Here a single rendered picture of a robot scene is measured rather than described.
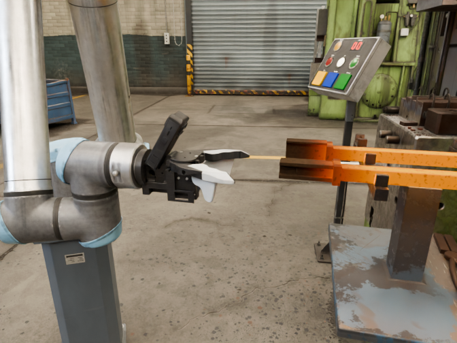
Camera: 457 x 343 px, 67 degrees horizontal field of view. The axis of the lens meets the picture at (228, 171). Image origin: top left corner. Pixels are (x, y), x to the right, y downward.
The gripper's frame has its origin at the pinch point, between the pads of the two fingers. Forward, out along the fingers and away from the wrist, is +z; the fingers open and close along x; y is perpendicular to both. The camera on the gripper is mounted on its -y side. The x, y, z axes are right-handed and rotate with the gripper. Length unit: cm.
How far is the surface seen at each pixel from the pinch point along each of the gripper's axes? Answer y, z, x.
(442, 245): 25, 45, -24
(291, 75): 44, -34, -855
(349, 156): 0.6, 19.4, -10.7
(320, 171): 0.2, 13.5, 0.5
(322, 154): 0.8, 14.1, -11.6
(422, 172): -0.8, 29.4, 0.3
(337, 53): -17, 23, -131
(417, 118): 2, 46, -64
